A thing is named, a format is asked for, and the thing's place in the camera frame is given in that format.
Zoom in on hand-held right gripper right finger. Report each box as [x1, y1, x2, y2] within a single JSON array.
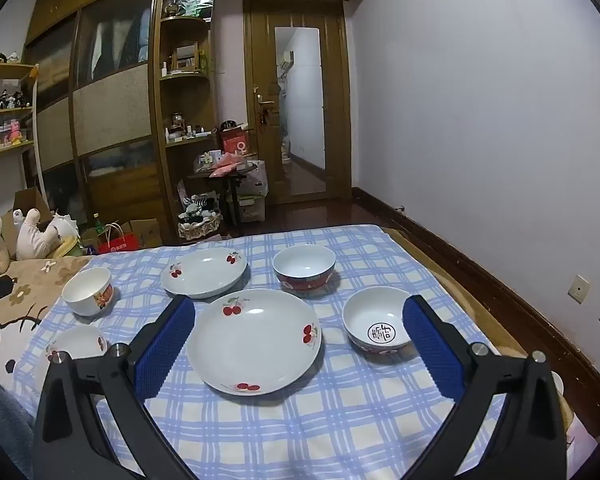
[[401, 295, 568, 480]]

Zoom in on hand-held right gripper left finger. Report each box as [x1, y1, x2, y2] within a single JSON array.
[[32, 294, 197, 480]]

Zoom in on small white cherry plate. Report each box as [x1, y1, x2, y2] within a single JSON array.
[[160, 246, 248, 301]]

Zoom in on large white cherry plate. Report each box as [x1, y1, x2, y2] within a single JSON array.
[[186, 289, 323, 397]]

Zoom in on red patterned bowl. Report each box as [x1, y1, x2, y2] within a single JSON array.
[[272, 244, 337, 297]]

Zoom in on brown printed blanket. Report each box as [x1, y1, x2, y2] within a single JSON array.
[[0, 225, 600, 480]]

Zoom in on pale pink plush toy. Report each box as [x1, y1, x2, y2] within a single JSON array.
[[12, 208, 56, 260]]

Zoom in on red bowl with black emblem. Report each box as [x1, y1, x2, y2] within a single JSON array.
[[342, 287, 415, 356]]

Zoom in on small white bowl red print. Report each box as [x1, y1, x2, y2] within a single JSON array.
[[46, 325, 108, 361]]

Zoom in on white bowl with cartoon print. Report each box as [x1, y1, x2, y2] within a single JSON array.
[[61, 266, 116, 317]]

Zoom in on white and yellow plush toy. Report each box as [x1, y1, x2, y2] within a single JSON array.
[[50, 212, 81, 258]]

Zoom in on open cardboard box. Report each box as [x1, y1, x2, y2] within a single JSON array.
[[12, 187, 53, 221]]

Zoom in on red paper bag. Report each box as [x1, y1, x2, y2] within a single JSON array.
[[97, 222, 142, 255]]

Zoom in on brown cardboard box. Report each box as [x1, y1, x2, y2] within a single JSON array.
[[120, 218, 162, 250]]

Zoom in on wicker basket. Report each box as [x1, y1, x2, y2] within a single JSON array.
[[177, 195, 224, 241]]

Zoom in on blue plaid cloth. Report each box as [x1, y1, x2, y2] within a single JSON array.
[[10, 224, 511, 480]]

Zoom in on blue fuzzy towel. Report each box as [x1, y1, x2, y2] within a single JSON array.
[[0, 362, 36, 480]]

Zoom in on wooden display shelf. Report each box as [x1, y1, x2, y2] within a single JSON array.
[[0, 52, 41, 161]]

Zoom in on row of small figurines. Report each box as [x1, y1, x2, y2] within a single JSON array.
[[0, 85, 33, 153]]

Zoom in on small dark table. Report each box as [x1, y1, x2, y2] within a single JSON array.
[[187, 162, 261, 226]]

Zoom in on white cardboard box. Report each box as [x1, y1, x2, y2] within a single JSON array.
[[237, 160, 270, 223]]

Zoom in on wooden wardrobe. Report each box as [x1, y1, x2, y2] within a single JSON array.
[[22, 0, 381, 247]]

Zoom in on red box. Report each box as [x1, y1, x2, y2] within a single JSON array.
[[217, 127, 255, 158]]

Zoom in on wooden door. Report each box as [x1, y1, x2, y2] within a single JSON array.
[[243, 0, 353, 206]]

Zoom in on wooden corner shelf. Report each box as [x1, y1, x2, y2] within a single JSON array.
[[155, 0, 218, 241]]

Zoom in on brass door handle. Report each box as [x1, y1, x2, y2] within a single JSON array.
[[254, 87, 276, 126]]

